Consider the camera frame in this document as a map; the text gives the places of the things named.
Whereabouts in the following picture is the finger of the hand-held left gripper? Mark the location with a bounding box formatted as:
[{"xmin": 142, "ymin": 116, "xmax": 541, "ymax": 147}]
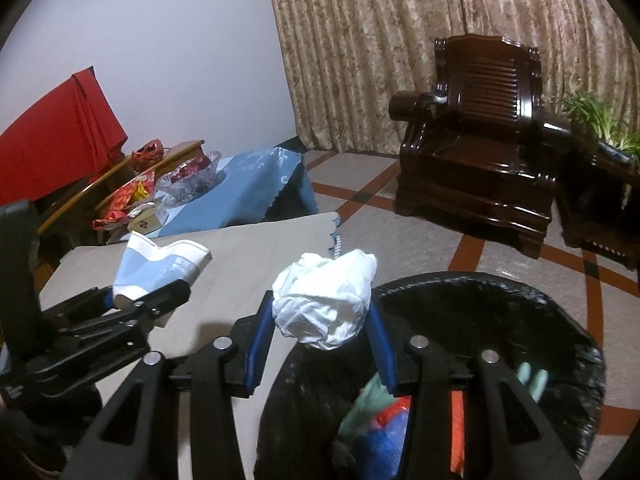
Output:
[
  {"xmin": 25, "ymin": 277, "xmax": 192, "ymax": 391},
  {"xmin": 42, "ymin": 284, "xmax": 116, "ymax": 333}
]

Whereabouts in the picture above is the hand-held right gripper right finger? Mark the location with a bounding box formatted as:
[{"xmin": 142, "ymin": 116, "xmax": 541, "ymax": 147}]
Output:
[{"xmin": 367, "ymin": 302, "xmax": 583, "ymax": 480}]

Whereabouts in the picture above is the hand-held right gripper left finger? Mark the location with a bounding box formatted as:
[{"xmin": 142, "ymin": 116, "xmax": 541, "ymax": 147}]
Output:
[{"xmin": 64, "ymin": 292, "xmax": 278, "ymax": 480}]

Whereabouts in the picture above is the white paper cup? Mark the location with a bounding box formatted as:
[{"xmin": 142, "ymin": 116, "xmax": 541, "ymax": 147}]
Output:
[{"xmin": 111, "ymin": 232, "xmax": 215, "ymax": 328}]

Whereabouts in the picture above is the green plastic bag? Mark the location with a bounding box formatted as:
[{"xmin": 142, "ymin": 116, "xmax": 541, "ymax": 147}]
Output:
[{"xmin": 336, "ymin": 375, "xmax": 401, "ymax": 453}]

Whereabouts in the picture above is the blue plastic bag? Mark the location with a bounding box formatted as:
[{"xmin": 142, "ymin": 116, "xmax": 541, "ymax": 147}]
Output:
[{"xmin": 350, "ymin": 427, "xmax": 408, "ymax": 480}]

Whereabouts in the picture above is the black bag lined trash bin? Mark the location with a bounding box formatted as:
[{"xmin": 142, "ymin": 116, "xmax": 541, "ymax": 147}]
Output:
[{"xmin": 255, "ymin": 271, "xmax": 607, "ymax": 480}]

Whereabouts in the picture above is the gold box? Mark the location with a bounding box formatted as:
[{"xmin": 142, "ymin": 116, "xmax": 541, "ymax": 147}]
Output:
[{"xmin": 127, "ymin": 205, "xmax": 168, "ymax": 236}]

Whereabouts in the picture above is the red foil packet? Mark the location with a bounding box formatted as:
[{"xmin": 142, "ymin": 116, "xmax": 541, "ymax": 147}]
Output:
[{"xmin": 92, "ymin": 172, "xmax": 157, "ymax": 231}]

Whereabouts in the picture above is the red cloth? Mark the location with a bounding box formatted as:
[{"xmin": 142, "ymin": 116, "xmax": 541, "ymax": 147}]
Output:
[{"xmin": 0, "ymin": 66, "xmax": 129, "ymax": 206}]

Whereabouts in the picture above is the clear bag of red fruit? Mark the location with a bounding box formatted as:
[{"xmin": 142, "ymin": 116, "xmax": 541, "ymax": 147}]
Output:
[{"xmin": 157, "ymin": 151, "xmax": 223, "ymax": 206}]

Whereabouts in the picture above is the red patterned plastic bag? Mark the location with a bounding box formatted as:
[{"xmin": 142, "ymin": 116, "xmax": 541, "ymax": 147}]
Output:
[{"xmin": 131, "ymin": 139, "xmax": 166, "ymax": 171}]

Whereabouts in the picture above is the blue tablecloth side table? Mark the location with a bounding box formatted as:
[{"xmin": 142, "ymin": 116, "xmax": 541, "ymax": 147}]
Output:
[{"xmin": 125, "ymin": 146, "xmax": 321, "ymax": 241}]

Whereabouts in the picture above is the dark wooden armchair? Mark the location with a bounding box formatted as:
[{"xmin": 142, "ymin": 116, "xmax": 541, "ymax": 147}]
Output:
[{"xmin": 389, "ymin": 34, "xmax": 573, "ymax": 260}]

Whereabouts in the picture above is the dark wooden side table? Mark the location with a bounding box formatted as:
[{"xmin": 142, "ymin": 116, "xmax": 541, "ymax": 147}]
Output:
[{"xmin": 557, "ymin": 135, "xmax": 640, "ymax": 271}]

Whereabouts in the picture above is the beige patterned curtain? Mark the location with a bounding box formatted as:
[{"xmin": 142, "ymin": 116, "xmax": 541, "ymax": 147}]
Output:
[{"xmin": 255, "ymin": 0, "xmax": 640, "ymax": 158}]

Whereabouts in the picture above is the green potted plant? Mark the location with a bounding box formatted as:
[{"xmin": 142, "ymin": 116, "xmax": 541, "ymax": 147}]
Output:
[{"xmin": 560, "ymin": 90, "xmax": 640, "ymax": 163}]

